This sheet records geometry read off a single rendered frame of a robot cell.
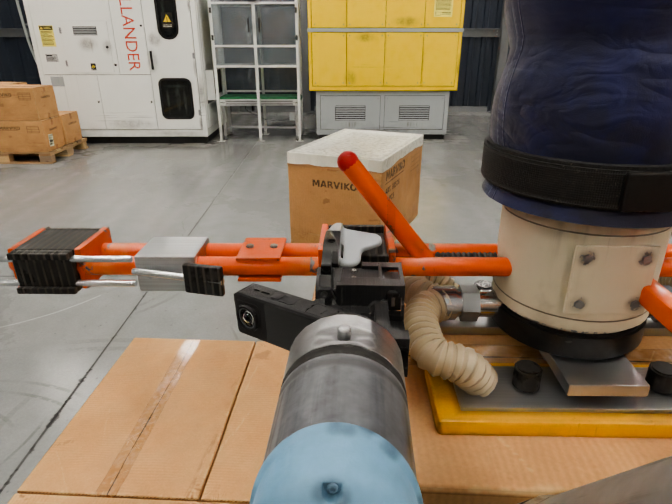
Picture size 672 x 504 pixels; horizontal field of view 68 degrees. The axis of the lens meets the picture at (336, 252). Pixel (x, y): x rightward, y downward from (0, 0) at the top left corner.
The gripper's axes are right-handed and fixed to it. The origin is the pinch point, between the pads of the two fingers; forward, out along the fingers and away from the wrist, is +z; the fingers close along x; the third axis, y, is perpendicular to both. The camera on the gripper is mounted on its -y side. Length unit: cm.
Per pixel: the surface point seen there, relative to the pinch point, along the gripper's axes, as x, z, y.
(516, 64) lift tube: 21.4, -2.1, 17.6
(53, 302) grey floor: -117, 196, -178
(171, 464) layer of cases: -65, 30, -39
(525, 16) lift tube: 25.5, -2.7, 17.7
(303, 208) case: -39, 141, -21
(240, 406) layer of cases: -65, 50, -28
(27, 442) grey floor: -118, 88, -124
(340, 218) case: -41, 135, -5
